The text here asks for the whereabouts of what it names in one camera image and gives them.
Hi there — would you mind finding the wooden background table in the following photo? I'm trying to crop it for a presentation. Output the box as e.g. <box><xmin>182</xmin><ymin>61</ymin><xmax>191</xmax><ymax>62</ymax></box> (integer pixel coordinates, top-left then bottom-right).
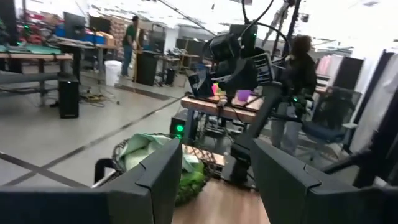
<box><xmin>180</xmin><ymin>93</ymin><xmax>265</xmax><ymax>147</ymax></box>

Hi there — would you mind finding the black round wire basket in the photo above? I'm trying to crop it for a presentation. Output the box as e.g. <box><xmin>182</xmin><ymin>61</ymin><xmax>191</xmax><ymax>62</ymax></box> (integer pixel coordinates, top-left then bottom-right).
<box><xmin>93</xmin><ymin>133</ymin><xmax>226</xmax><ymax>207</ymax></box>

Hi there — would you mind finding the cardboard box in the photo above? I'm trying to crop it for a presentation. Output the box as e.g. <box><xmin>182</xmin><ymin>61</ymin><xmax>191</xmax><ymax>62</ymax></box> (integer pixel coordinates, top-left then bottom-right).
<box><xmin>95</xmin><ymin>30</ymin><xmax>116</xmax><ymax>47</ymax></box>

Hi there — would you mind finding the white trash bin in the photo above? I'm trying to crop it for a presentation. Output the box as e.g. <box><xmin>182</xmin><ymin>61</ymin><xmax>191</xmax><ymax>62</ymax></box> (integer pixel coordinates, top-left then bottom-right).
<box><xmin>104</xmin><ymin>60</ymin><xmax>123</xmax><ymax>87</ymax></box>

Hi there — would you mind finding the person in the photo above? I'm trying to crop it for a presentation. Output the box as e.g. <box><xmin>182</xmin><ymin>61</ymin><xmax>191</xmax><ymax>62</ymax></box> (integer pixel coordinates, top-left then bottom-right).
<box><xmin>269</xmin><ymin>34</ymin><xmax>318</xmax><ymax>156</ymax></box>
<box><xmin>121</xmin><ymin>15</ymin><xmax>140</xmax><ymax>78</ymax></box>

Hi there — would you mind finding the black panel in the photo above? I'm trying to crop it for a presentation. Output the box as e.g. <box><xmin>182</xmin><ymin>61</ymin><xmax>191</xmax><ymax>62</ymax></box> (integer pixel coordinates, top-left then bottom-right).
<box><xmin>333</xmin><ymin>57</ymin><xmax>364</xmax><ymax>91</ymax></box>

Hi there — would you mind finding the dark blue office chair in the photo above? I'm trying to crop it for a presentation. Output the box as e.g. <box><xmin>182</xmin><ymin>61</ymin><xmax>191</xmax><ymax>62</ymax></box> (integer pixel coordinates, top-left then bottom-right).
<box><xmin>300</xmin><ymin>86</ymin><xmax>363</xmax><ymax>170</ymax></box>

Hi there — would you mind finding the blue storage bin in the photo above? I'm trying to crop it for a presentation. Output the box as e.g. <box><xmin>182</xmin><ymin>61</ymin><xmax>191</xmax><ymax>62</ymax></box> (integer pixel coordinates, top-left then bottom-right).
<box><xmin>55</xmin><ymin>27</ymin><xmax>106</xmax><ymax>45</ymax></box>

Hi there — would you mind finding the black computer with green light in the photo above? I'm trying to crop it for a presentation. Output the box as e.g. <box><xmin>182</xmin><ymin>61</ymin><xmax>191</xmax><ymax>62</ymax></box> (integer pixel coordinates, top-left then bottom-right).
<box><xmin>169</xmin><ymin>108</ymin><xmax>200</xmax><ymax>144</ymax></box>

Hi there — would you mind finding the wooden workbench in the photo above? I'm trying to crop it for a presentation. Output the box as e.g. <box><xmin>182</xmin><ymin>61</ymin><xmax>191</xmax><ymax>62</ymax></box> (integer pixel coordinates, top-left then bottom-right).
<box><xmin>0</xmin><ymin>43</ymin><xmax>75</xmax><ymax>108</ymax></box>

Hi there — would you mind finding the black monitor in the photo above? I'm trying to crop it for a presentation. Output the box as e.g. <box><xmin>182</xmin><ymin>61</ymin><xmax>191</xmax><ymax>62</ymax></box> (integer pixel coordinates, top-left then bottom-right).
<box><xmin>63</xmin><ymin>11</ymin><xmax>87</xmax><ymax>40</ymax></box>
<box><xmin>89</xmin><ymin>15</ymin><xmax>112</xmax><ymax>35</ymax></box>

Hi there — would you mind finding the purple cup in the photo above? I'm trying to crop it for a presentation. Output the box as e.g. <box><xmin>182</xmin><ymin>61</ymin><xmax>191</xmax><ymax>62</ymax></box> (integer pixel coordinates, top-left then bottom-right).
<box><xmin>236</xmin><ymin>89</ymin><xmax>253</xmax><ymax>102</ymax></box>

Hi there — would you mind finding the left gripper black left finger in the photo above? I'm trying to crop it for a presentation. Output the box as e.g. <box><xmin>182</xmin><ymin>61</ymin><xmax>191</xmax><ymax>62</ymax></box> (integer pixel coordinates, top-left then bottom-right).
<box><xmin>0</xmin><ymin>138</ymin><xmax>183</xmax><ymax>224</ymax></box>

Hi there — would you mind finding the pale green microfiber towel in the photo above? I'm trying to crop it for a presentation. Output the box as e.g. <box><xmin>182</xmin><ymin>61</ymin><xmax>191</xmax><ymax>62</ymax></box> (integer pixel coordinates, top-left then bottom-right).
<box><xmin>119</xmin><ymin>133</ymin><xmax>200</xmax><ymax>174</ymax></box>

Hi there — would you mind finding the black cabinet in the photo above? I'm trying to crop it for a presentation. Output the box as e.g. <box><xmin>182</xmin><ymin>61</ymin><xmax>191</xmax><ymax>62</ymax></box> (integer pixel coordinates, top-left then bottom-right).
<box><xmin>136</xmin><ymin>50</ymin><xmax>159</xmax><ymax>87</ymax></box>

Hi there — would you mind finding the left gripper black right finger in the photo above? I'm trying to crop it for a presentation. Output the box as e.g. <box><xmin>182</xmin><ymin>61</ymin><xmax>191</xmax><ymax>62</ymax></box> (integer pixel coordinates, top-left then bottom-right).
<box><xmin>249</xmin><ymin>138</ymin><xmax>398</xmax><ymax>224</ymax></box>

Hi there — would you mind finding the black computer tower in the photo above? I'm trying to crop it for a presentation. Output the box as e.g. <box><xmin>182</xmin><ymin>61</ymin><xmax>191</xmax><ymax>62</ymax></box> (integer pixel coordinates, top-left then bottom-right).
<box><xmin>58</xmin><ymin>73</ymin><xmax>80</xmax><ymax>119</ymax></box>

